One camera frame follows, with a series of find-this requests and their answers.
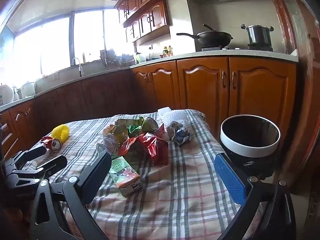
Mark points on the white foam fruit net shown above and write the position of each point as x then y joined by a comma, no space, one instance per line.
175,117

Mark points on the yellow foam fruit net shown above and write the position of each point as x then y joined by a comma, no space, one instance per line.
61,132

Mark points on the utensil rack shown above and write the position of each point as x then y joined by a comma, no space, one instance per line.
105,57

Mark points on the black wok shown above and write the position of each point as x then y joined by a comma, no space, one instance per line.
215,38

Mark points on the white rice cooker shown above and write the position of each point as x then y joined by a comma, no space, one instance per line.
6,95

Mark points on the green and white cup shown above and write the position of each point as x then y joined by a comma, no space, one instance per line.
140,58

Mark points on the dish soap bottle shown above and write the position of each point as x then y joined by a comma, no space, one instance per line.
84,58

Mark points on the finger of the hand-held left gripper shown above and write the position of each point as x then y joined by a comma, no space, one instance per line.
35,151
53,165

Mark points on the kitchen window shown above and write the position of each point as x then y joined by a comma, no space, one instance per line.
57,42

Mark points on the white foam block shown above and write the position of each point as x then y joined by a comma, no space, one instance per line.
163,110

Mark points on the white paper ball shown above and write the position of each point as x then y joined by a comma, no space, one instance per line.
178,133

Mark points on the black bin with white rim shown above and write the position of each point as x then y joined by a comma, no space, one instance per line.
250,152

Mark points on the wooden lower cabinets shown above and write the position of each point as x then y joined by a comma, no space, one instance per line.
200,85

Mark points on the shiny green wrapper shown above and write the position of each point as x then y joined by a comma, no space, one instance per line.
133,130

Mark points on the yellow wrapper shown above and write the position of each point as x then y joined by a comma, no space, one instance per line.
119,133

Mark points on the chrome faucet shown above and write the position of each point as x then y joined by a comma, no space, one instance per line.
80,70

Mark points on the wooden cabinets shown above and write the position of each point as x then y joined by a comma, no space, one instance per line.
200,85
150,17

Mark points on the gas stove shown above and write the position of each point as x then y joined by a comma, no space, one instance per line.
212,48

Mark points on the steel cooking pot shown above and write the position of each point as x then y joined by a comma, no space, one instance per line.
258,36

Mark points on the wooden upper cabinets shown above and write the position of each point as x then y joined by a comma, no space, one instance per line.
150,17

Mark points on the condiment bottle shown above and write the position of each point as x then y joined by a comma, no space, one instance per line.
170,50
165,51

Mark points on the plaid tablecloth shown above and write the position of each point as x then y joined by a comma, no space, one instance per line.
175,180

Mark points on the white kettle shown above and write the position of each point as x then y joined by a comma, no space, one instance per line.
26,90

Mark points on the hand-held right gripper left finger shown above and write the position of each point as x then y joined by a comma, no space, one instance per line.
100,167

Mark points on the red snack bag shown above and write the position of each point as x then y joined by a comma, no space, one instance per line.
152,147

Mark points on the wooden door frame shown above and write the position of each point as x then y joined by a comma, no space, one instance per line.
295,55

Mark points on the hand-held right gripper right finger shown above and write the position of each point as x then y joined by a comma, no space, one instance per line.
230,177

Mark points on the crushed red can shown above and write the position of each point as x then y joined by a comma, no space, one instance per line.
53,143

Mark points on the green and red drink carton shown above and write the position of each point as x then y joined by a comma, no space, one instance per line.
122,170

